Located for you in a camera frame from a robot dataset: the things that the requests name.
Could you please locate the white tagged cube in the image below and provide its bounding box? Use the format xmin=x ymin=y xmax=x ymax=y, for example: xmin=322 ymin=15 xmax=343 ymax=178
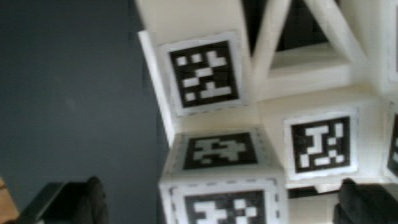
xmin=382 ymin=102 xmax=398 ymax=183
xmin=160 ymin=126 xmax=288 ymax=224

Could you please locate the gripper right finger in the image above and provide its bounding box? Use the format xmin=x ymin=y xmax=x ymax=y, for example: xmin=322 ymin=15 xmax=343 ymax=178
xmin=332 ymin=179 xmax=398 ymax=224

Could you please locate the white chair back frame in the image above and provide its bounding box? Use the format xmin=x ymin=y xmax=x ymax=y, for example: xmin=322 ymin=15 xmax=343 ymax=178
xmin=133 ymin=0 xmax=398 ymax=224

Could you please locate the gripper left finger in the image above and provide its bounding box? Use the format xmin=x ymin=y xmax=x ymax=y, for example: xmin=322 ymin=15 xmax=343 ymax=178
xmin=13 ymin=176 xmax=110 ymax=224

